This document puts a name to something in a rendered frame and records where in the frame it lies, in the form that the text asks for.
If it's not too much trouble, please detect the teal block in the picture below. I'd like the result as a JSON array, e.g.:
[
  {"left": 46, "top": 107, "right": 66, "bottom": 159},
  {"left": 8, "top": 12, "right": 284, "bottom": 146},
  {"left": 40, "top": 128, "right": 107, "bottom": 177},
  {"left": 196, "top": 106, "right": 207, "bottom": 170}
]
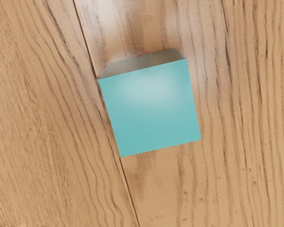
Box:
[{"left": 98, "top": 48, "right": 202, "bottom": 158}]

